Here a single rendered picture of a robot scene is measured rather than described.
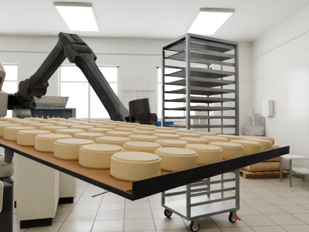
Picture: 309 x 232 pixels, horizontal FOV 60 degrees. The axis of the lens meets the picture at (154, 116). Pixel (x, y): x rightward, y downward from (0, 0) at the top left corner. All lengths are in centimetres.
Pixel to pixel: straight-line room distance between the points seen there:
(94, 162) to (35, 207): 262
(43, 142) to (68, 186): 317
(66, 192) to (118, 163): 332
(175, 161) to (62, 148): 14
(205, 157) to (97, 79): 73
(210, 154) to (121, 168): 14
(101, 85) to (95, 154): 72
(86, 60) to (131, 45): 562
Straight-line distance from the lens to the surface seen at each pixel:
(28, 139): 43
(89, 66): 105
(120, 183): 25
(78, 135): 42
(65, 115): 354
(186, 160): 29
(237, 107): 284
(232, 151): 40
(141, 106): 88
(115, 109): 95
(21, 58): 702
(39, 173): 283
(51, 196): 287
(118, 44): 666
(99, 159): 29
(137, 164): 25
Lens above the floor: 101
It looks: 1 degrees up
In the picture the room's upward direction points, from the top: straight up
